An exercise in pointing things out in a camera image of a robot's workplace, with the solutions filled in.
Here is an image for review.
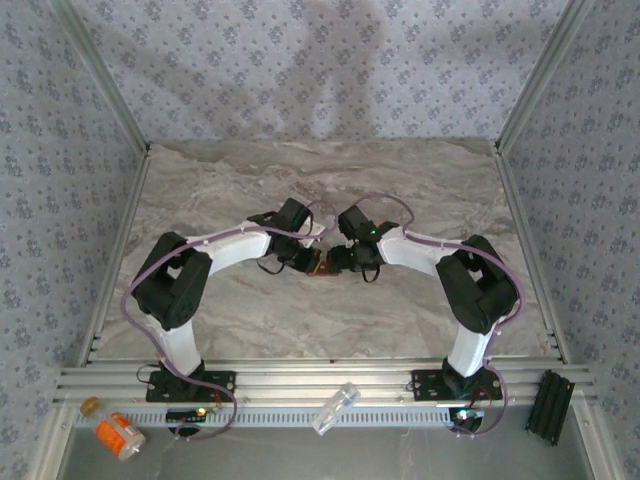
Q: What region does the clear bottle with orange label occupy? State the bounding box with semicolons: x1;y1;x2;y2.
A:
94;410;147;462

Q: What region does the aluminium corner post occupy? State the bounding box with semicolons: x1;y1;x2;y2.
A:
493;0;599;151
47;0;152;154

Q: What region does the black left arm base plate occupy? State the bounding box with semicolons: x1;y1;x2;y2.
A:
145;369;237;404

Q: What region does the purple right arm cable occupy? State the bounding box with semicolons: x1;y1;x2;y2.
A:
349;192;526;440

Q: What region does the aluminium side rail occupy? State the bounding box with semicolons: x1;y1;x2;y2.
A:
74;148;152;366
492;147;571;364

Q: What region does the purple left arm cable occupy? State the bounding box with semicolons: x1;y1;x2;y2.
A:
122;199;337;444

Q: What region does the small black controller board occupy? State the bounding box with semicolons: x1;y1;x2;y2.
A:
165;407;209;423
448;407;486;426

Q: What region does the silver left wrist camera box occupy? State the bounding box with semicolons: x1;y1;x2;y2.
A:
298;222;327;247

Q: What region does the clear plastic case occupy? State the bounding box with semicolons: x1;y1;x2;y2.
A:
310;382;362;436

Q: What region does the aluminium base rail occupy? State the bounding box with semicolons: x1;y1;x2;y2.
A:
52;357;599;407

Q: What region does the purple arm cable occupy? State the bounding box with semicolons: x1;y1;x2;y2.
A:
122;199;337;444
349;192;526;440

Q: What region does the black ribbed block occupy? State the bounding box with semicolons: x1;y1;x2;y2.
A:
523;369;575;447

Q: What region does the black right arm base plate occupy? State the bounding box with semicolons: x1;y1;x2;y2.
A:
410;368;504;402

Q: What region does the slotted grey cable duct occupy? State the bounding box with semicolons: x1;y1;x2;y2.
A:
107;405;457;430

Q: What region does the brown pill organizer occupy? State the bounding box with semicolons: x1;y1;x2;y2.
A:
305;258;337;280

